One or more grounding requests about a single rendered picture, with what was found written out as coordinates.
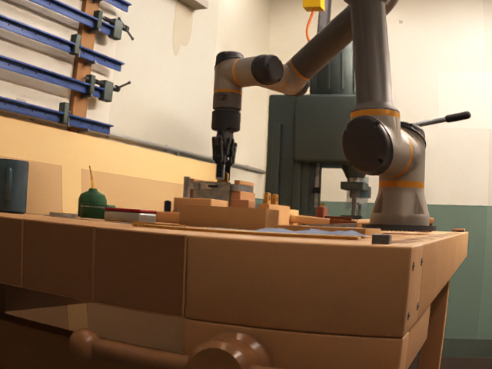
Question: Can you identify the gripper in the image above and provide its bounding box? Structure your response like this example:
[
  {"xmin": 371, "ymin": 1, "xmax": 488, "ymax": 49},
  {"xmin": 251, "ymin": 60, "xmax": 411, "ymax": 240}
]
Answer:
[{"xmin": 210, "ymin": 109, "xmax": 242, "ymax": 179}]

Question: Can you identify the grey lock case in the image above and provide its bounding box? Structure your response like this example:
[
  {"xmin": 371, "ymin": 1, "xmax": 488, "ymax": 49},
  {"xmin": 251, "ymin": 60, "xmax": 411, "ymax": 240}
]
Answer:
[{"xmin": 183, "ymin": 176, "xmax": 232, "ymax": 201}]

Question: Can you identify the wooden lock test jig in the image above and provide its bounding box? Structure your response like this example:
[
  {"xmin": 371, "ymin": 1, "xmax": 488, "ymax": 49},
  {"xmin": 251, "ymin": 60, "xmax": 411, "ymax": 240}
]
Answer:
[{"xmin": 156, "ymin": 179, "xmax": 300, "ymax": 230}]

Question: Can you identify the wooden out-tray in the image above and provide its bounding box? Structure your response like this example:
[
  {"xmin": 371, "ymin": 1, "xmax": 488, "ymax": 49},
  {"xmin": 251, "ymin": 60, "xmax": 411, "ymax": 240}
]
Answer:
[{"xmin": 289, "ymin": 214, "xmax": 364, "ymax": 228}]

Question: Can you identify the green drill press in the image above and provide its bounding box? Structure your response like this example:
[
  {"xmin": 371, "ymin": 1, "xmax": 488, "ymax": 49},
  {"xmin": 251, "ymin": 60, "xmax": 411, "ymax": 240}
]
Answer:
[{"xmin": 265, "ymin": 0, "xmax": 471, "ymax": 218}]

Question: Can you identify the red and grey sharpening stone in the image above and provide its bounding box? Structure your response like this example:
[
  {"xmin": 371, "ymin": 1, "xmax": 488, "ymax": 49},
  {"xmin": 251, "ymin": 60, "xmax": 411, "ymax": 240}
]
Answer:
[{"xmin": 104, "ymin": 208, "xmax": 158, "ymax": 223}]

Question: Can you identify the wooden workbench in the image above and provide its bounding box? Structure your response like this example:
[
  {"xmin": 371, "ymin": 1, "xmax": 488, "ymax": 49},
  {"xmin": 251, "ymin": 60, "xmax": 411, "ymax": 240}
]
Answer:
[{"xmin": 0, "ymin": 210, "xmax": 470, "ymax": 369}]

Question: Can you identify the green oil can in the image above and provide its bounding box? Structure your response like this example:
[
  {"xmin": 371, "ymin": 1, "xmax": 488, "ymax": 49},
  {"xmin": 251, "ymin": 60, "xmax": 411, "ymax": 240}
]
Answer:
[{"xmin": 78, "ymin": 165, "xmax": 108, "ymax": 220}]

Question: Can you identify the blue bar clamp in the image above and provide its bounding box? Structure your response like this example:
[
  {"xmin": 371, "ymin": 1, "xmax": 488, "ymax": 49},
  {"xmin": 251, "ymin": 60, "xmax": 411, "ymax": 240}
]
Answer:
[
  {"xmin": 0, "ymin": 14, "xmax": 125, "ymax": 72},
  {"xmin": 29, "ymin": 0, "xmax": 135, "ymax": 41},
  {"xmin": 0, "ymin": 55, "xmax": 132, "ymax": 102},
  {"xmin": 0, "ymin": 95, "xmax": 114, "ymax": 135}
]

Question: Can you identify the dark teal mug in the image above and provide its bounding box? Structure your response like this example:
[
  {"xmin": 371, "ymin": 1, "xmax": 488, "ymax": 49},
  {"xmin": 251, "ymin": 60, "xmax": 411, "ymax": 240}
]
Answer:
[{"xmin": 0, "ymin": 158, "xmax": 30, "ymax": 214}]

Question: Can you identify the grey wall pipe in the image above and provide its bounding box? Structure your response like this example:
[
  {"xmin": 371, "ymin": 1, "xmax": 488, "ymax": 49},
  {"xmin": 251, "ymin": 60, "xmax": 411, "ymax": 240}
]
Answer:
[{"xmin": 108, "ymin": 133, "xmax": 267, "ymax": 174}]

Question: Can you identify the wooden clamp rack post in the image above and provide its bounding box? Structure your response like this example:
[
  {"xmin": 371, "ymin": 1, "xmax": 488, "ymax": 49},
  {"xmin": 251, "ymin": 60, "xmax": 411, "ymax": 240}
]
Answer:
[{"xmin": 69, "ymin": 0, "xmax": 100, "ymax": 134}]

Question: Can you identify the black round base plate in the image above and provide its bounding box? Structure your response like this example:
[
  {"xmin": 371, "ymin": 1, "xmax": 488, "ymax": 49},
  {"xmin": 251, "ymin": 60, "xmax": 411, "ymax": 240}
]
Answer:
[{"xmin": 363, "ymin": 217, "xmax": 437, "ymax": 232}]

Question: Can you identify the wooden vise handle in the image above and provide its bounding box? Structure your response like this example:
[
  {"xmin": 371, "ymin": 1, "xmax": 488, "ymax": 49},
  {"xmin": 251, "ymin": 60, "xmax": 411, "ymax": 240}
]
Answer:
[{"xmin": 68, "ymin": 328, "xmax": 272, "ymax": 369}]

